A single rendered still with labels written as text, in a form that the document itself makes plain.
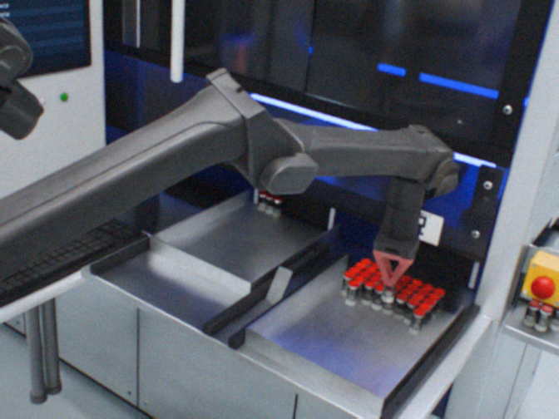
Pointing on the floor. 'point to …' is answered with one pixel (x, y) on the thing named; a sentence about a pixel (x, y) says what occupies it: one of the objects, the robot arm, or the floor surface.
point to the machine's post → (513, 223)
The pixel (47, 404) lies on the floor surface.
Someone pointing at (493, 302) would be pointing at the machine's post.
